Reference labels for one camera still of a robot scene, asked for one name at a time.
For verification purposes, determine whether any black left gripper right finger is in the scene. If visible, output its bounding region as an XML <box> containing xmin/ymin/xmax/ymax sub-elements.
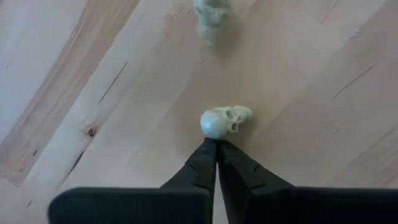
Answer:
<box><xmin>216</xmin><ymin>139</ymin><xmax>398</xmax><ymax>224</ymax></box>

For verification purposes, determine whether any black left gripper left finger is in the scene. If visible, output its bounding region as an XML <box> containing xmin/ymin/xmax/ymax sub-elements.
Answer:
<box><xmin>47</xmin><ymin>138</ymin><xmax>218</xmax><ymax>224</ymax></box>

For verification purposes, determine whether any small pale plastic skull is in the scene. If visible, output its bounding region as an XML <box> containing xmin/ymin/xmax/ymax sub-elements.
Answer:
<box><xmin>200</xmin><ymin>105</ymin><xmax>253</xmax><ymax>140</ymax></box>
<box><xmin>193</xmin><ymin>0</ymin><xmax>233</xmax><ymax>47</ymax></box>

